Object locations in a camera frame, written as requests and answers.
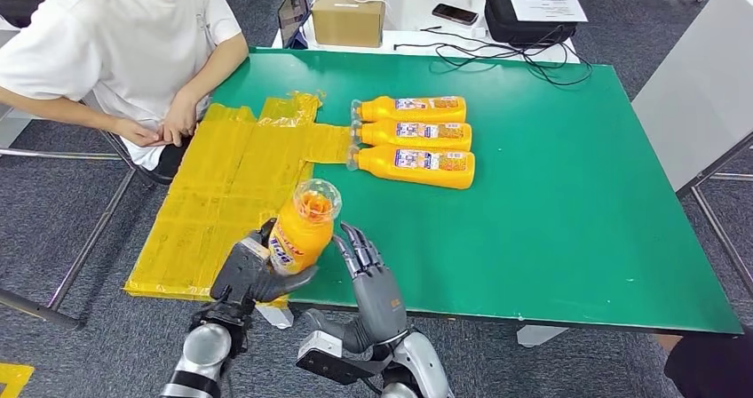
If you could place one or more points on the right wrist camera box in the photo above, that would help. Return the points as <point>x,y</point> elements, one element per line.
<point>329,360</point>

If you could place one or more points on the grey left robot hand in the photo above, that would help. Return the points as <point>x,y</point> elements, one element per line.
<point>276,286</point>

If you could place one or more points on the orange detergent bottle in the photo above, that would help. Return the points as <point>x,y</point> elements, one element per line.
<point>376,169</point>
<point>382,110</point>
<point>303,236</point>
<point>382,134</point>

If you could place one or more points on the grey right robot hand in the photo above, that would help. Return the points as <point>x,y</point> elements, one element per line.
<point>379,307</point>

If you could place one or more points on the person's right hand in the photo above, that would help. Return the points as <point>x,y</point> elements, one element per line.
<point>138,131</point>

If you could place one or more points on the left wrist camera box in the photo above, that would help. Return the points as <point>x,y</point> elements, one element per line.
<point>235,266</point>

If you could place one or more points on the brown cardboard box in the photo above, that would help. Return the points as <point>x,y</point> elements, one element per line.
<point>347,24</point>

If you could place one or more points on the white table foot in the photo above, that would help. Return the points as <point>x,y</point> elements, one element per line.
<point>276,317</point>
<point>541,335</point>

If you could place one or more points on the person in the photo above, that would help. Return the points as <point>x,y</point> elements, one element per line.
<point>712,366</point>
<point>117,42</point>

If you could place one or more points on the yellow taped mat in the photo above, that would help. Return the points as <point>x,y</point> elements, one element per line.
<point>206,207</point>

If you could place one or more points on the grey table with metal legs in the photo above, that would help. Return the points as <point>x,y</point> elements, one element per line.
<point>94,239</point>
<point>700,89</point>

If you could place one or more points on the small white adapter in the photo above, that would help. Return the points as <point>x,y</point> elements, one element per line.
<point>479,31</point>

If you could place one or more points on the black carry bag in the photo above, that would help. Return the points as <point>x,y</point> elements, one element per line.
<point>512,24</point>

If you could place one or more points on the person's left forearm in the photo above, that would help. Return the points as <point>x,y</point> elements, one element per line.
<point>217,68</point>

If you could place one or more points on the black smartphone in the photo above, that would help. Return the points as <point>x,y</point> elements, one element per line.
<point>456,14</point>

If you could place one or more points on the person's left hand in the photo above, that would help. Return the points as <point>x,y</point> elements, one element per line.
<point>181,119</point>

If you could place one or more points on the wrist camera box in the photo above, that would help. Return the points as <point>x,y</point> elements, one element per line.
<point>329,360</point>
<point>235,266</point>

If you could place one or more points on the white table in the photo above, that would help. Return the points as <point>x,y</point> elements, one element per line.
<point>412,18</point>

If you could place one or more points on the person's right forearm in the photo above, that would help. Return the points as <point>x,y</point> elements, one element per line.
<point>59,108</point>

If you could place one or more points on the black case with yellow stripe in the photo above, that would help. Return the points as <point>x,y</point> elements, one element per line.
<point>29,1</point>

